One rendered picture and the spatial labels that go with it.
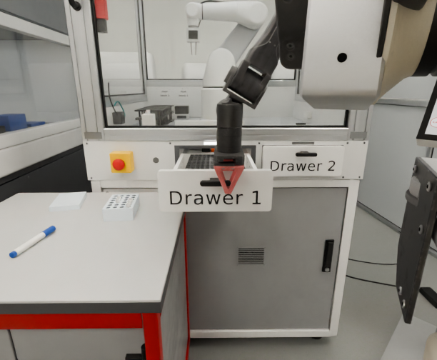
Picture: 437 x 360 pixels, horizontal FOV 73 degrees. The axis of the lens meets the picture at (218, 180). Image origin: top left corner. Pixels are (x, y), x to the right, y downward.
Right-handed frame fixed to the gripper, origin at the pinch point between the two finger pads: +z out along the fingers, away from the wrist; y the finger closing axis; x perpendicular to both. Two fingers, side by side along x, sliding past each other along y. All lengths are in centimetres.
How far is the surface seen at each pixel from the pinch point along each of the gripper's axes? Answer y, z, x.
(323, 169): 36, 6, -36
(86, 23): 39, -41, 45
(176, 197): 3.8, 4.2, 13.0
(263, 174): 4.1, -2.1, -8.9
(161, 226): 7.1, 14.1, 17.9
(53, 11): 100, -55, 84
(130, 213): 10.7, 12.1, 27.2
